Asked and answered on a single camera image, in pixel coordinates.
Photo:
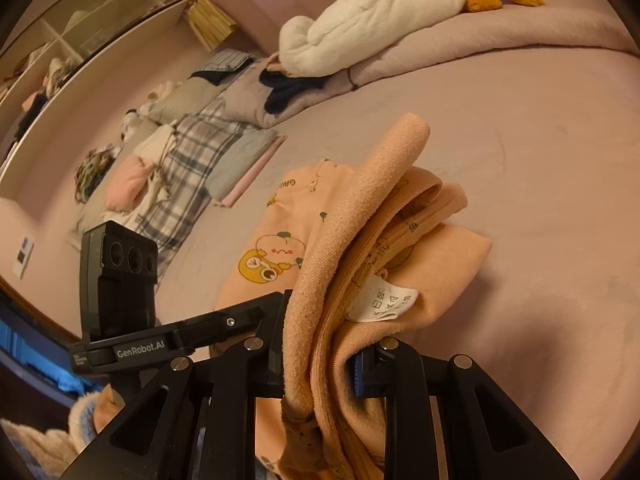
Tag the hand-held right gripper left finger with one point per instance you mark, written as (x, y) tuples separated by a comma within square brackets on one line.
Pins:
[(272, 370)]

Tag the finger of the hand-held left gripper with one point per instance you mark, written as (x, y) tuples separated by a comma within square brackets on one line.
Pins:
[(240, 322)]

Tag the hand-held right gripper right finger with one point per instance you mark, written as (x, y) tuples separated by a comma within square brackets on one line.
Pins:
[(357, 375)]

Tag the peach printed pants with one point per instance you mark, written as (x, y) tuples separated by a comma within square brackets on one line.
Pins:
[(340, 240)]

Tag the pink cloth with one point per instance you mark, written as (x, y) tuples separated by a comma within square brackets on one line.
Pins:
[(130, 180)]

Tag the green patterned cloth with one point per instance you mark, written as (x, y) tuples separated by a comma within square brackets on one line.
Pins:
[(95, 170)]

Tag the white cloth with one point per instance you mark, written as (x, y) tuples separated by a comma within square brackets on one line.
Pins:
[(152, 142)]

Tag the pink folded sheet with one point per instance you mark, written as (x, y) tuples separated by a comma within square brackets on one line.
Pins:
[(250, 175)]

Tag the plaid quilt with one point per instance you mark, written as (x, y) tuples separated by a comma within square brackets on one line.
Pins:
[(200, 145)]

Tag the grey pillow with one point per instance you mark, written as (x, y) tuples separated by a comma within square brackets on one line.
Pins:
[(190, 97)]

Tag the dark cloth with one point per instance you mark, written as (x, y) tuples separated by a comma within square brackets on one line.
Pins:
[(285, 92)]

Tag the blue striped cloth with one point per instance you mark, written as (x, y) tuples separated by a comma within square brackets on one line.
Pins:
[(225, 62)]

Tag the straw woven bag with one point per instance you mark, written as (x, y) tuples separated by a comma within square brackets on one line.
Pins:
[(210, 22)]

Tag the white open wardrobe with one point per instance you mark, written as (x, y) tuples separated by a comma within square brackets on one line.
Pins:
[(100, 5)]

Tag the white goose plush toy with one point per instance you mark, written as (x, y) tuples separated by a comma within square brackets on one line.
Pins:
[(380, 15)]

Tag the grey-pink duvet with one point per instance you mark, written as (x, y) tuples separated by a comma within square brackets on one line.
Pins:
[(500, 30)]

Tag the white wall socket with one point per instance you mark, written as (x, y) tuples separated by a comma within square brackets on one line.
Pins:
[(22, 257)]

